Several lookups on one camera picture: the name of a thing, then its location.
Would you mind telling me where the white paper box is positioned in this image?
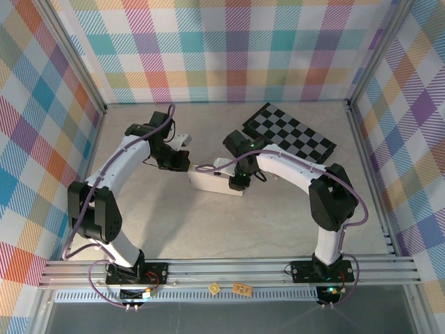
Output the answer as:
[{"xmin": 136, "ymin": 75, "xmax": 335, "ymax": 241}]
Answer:
[{"xmin": 187, "ymin": 163, "xmax": 250, "ymax": 198}]

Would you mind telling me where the black grey checkerboard panel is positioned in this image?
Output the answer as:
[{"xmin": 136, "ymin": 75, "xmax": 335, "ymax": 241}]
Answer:
[{"xmin": 242, "ymin": 102, "xmax": 338, "ymax": 163}]

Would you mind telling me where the black circuit board with connectors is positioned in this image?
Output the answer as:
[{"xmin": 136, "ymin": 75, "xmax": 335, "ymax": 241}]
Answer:
[
  {"xmin": 316, "ymin": 285, "xmax": 343, "ymax": 304},
  {"xmin": 119, "ymin": 287, "xmax": 156, "ymax": 304}
]

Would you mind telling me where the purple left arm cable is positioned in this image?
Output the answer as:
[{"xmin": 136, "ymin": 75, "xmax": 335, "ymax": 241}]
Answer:
[{"xmin": 61, "ymin": 103, "xmax": 177, "ymax": 309}]

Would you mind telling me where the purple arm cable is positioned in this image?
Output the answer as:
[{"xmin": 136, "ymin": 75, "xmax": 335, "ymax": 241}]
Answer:
[
  {"xmin": 61, "ymin": 103, "xmax": 177, "ymax": 309},
  {"xmin": 195, "ymin": 149, "xmax": 369, "ymax": 309}
]

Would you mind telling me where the aluminium frame rail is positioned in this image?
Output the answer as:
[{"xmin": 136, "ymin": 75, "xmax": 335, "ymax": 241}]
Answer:
[{"xmin": 38, "ymin": 255, "xmax": 423, "ymax": 289}]

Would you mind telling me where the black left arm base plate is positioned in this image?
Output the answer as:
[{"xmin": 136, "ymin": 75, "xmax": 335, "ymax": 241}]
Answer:
[{"xmin": 105, "ymin": 261, "xmax": 170, "ymax": 286}]

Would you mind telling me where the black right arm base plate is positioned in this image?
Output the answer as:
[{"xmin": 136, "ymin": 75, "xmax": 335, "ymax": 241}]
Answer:
[{"xmin": 290, "ymin": 260, "xmax": 355, "ymax": 283}]

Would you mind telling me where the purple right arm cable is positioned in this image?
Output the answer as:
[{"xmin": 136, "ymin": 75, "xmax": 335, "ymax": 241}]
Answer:
[{"xmin": 195, "ymin": 149, "xmax": 369, "ymax": 309}]

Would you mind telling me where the aluminium frame post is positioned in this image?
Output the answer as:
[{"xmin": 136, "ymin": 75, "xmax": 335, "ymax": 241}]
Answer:
[
  {"xmin": 346, "ymin": 0, "xmax": 418, "ymax": 111},
  {"xmin": 33, "ymin": 0, "xmax": 108, "ymax": 118}
]

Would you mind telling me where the slotted grey cable duct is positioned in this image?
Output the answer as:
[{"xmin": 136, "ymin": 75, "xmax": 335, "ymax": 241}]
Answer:
[{"xmin": 55, "ymin": 290, "xmax": 323, "ymax": 304}]

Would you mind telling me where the aluminium lower frame leg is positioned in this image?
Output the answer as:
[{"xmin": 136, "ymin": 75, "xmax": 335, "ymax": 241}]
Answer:
[
  {"xmin": 405, "ymin": 285, "xmax": 430, "ymax": 334},
  {"xmin": 29, "ymin": 288, "xmax": 53, "ymax": 334}
]

